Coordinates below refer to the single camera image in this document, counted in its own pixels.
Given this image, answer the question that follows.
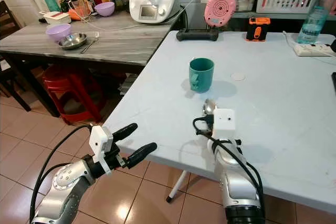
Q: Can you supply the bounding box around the small purple plastic bowl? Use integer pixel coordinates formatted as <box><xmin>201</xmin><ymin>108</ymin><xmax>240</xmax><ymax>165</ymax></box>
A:
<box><xmin>94</xmin><ymin>1</ymin><xmax>116</xmax><ymax>18</ymax></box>

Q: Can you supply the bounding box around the large purple plastic bowl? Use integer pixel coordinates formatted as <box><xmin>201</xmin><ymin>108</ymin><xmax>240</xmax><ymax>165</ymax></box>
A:
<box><xmin>45</xmin><ymin>23</ymin><xmax>72</xmax><ymax>43</ymax></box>

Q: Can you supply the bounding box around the white power strip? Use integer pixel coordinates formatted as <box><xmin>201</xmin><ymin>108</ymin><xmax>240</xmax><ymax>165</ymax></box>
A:
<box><xmin>292</xmin><ymin>42</ymin><xmax>336</xmax><ymax>58</ymax></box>

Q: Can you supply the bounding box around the thin steel fork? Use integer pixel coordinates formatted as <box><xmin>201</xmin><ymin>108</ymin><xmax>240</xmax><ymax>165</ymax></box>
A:
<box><xmin>81</xmin><ymin>32</ymin><xmax>100</xmax><ymax>55</ymax></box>

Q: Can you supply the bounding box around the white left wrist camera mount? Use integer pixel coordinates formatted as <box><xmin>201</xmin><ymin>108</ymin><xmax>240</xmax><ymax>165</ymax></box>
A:
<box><xmin>88</xmin><ymin>124</ymin><xmax>116</xmax><ymax>176</ymax></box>

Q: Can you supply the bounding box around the grey marbled side table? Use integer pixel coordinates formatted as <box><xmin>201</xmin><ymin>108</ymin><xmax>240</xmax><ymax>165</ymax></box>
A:
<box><xmin>0</xmin><ymin>10</ymin><xmax>185</xmax><ymax>119</ymax></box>

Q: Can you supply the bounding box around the stainless steel bowl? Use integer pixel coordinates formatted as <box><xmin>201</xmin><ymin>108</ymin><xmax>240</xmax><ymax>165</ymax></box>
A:
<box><xmin>58</xmin><ymin>33</ymin><xmax>88</xmax><ymax>51</ymax></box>

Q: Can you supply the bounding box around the clear plastic water bottle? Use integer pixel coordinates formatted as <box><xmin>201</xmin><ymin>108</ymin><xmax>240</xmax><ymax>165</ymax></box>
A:
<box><xmin>296</xmin><ymin>0</ymin><xmax>336</xmax><ymax>45</ymax></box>

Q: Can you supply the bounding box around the teal ceramic mug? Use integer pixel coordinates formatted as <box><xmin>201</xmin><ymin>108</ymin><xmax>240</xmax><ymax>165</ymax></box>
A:
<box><xmin>188</xmin><ymin>57</ymin><xmax>215</xmax><ymax>94</ymax></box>

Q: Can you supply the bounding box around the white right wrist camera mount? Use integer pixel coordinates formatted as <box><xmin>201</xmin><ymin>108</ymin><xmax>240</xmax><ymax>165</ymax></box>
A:
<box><xmin>212</xmin><ymin>108</ymin><xmax>236</xmax><ymax>141</ymax></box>

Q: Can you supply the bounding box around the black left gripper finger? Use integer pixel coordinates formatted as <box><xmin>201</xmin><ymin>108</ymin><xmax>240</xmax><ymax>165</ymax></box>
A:
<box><xmin>125</xmin><ymin>142</ymin><xmax>159</xmax><ymax>169</ymax></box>
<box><xmin>112</xmin><ymin>123</ymin><xmax>139</xmax><ymax>142</ymax></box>

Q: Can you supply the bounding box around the red plastic stool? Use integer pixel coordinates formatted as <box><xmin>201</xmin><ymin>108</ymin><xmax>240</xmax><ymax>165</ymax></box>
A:
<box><xmin>43</xmin><ymin>65</ymin><xmax>103</xmax><ymax>125</ymax></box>

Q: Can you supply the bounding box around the white folding table leg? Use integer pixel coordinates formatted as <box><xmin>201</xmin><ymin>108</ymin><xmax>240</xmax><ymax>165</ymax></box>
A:
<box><xmin>166</xmin><ymin>170</ymin><xmax>190</xmax><ymax>204</ymax></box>

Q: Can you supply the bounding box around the orange and black device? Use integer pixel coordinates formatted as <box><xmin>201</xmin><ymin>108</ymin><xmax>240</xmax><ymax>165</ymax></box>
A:
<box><xmin>245</xmin><ymin>16</ymin><xmax>272</xmax><ymax>42</ymax></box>

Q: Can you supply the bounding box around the pink round device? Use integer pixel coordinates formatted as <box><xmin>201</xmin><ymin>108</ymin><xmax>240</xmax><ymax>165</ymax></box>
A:
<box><xmin>204</xmin><ymin>0</ymin><xmax>237</xmax><ymax>28</ymax></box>

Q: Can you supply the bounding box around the large steel spoon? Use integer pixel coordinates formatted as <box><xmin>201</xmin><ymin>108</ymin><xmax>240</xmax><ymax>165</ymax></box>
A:
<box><xmin>203</xmin><ymin>98</ymin><xmax>217</xmax><ymax>118</ymax></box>

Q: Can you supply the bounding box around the dark wooden chair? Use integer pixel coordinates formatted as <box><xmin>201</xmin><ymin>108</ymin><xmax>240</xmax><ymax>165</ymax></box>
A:
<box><xmin>0</xmin><ymin>1</ymin><xmax>28</xmax><ymax>105</ymax></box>

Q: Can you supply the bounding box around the black game controller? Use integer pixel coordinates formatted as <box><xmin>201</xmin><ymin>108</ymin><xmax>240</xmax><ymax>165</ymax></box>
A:
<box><xmin>176</xmin><ymin>27</ymin><xmax>220</xmax><ymax>42</ymax></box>

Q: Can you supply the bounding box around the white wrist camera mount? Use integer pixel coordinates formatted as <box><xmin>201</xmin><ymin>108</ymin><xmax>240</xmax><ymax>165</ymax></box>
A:
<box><xmin>88</xmin><ymin>124</ymin><xmax>116</xmax><ymax>176</ymax></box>
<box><xmin>212</xmin><ymin>108</ymin><xmax>236</xmax><ymax>141</ymax></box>

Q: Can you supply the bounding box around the white food container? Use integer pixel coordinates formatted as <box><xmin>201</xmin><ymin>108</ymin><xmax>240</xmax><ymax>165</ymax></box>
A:
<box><xmin>41</xmin><ymin>11</ymin><xmax>72</xmax><ymax>26</ymax></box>

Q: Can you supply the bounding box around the clear glass pitcher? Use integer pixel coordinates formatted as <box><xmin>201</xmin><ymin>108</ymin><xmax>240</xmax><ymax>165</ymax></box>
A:
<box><xmin>68</xmin><ymin>0</ymin><xmax>91</xmax><ymax>19</ymax></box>

